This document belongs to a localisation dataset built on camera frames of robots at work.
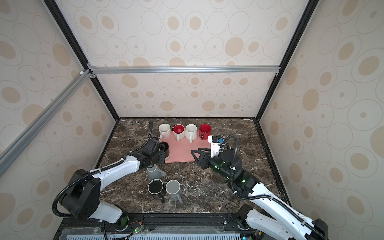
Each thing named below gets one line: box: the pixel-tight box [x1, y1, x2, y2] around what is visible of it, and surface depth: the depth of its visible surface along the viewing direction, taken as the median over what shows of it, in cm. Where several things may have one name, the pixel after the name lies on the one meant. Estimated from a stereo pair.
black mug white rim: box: [147, 178, 165, 203], surface depth 78 cm
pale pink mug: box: [158, 123, 171, 140], surface depth 102 cm
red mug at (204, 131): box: [199, 124, 212, 140], surface depth 105 cm
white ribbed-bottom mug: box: [185, 123, 198, 144], surface depth 105 cm
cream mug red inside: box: [172, 124, 185, 142], surface depth 105 cm
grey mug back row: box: [147, 163, 167, 180], surface depth 86 cm
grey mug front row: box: [165, 179, 183, 204], surface depth 76 cm
